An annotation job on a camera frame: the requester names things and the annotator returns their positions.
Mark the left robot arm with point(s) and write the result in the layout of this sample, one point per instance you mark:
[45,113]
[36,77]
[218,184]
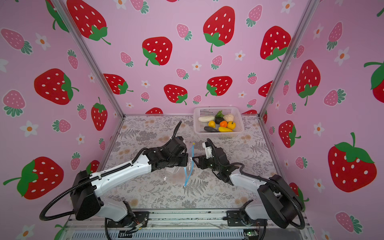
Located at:
[88,191]

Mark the dark cucumber toy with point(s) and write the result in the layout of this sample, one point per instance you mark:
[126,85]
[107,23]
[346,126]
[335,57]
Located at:
[211,129]

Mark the yellow banana toy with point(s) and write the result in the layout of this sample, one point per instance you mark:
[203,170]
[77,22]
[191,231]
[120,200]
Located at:
[224,130]

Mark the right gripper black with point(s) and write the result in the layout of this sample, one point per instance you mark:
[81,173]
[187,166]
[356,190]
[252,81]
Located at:
[202,160]

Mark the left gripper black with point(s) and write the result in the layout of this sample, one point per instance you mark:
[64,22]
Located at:
[185,157]

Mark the aluminium frame rail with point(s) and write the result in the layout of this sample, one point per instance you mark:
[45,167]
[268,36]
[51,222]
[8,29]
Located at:
[194,224]

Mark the orange toy fruit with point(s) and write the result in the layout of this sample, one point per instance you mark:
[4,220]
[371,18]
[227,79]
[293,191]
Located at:
[224,124]

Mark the yellow bell pepper toy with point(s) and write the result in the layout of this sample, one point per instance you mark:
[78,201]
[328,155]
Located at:
[231,125]

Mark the white radish toy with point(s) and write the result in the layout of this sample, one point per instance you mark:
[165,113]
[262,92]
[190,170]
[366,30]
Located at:
[206,119]

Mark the clear zip top bag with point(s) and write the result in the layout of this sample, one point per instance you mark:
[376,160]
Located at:
[181,175]

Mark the dark avocado toy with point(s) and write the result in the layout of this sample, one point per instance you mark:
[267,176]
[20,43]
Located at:
[218,120]

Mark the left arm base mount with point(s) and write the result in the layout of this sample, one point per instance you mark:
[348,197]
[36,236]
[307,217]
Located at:
[131,220]

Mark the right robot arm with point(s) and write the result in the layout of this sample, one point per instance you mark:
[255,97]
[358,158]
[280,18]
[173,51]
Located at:
[279,202]

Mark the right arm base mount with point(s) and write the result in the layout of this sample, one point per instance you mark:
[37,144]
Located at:
[241,219]

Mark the green leaf toy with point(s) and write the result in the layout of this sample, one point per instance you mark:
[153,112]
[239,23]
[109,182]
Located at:
[219,115]

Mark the white plastic basket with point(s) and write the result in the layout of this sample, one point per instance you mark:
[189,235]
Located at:
[212,111]

